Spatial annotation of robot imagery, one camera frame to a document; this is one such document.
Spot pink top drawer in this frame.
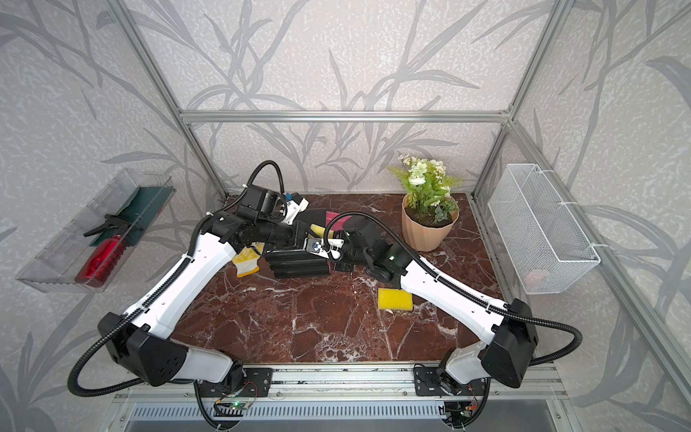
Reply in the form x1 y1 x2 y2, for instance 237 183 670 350
325 211 350 232

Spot bright yellow foam sponge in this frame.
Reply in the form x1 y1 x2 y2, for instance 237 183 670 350
377 288 414 311

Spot black drawer unit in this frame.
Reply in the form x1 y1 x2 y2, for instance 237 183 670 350
263 208 335 279

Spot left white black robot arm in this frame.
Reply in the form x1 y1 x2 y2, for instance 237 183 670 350
99 186 309 392

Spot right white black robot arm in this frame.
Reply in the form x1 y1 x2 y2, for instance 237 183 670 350
329 215 538 394

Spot yellow cellulose sponge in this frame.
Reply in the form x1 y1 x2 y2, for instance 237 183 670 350
311 224 325 238

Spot yellow work glove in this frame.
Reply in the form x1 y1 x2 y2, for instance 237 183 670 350
231 242 265 278

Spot beige plant pot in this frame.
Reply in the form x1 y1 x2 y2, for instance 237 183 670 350
401 194 459 252

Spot green artificial plant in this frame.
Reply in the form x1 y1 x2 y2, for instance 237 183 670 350
387 155 462 228

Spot dark green cloth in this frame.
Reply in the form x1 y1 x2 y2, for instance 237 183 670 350
91 186 175 248

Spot red black pruning shears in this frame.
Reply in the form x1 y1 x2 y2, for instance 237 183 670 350
75 214 134 288

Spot pink object in basket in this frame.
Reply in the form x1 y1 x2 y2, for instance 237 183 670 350
524 268 549 290

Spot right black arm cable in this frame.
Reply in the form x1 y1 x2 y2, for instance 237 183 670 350
323 211 584 368

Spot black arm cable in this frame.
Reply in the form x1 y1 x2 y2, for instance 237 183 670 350
323 211 584 368
67 159 286 398

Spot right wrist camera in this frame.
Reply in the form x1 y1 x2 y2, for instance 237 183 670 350
304 239 345 261

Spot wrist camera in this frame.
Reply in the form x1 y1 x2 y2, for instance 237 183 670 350
304 239 345 261
281 194 309 226

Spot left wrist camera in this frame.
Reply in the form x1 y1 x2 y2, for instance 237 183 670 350
281 194 309 226

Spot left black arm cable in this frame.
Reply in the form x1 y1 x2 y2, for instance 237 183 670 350
67 159 286 398

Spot clear plastic wall tray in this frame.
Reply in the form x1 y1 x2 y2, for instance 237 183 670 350
16 169 176 293

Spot white wire mesh basket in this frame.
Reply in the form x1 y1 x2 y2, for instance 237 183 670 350
489 164 601 295

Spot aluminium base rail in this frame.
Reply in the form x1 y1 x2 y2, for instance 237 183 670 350
110 361 568 403

